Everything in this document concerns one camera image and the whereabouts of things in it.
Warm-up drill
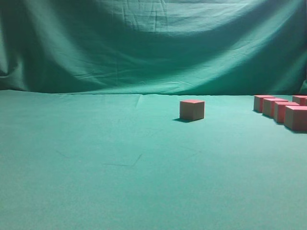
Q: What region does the pink cube column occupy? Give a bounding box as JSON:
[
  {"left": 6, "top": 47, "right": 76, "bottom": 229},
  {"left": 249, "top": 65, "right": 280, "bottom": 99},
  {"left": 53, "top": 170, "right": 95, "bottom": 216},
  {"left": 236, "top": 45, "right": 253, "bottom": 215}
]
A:
[
  {"left": 284, "top": 105, "right": 307, "bottom": 131},
  {"left": 273, "top": 101, "right": 299, "bottom": 123},
  {"left": 262, "top": 98, "right": 288, "bottom": 118},
  {"left": 179, "top": 99, "right": 205, "bottom": 121},
  {"left": 292, "top": 95, "right": 307, "bottom": 106},
  {"left": 253, "top": 95, "right": 274, "bottom": 113}
]

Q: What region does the green cloth backdrop and cover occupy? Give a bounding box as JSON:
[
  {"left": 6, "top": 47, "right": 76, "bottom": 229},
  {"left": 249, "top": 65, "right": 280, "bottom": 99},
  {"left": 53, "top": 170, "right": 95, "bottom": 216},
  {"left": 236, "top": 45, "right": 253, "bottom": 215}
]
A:
[{"left": 0, "top": 0, "right": 307, "bottom": 230}]

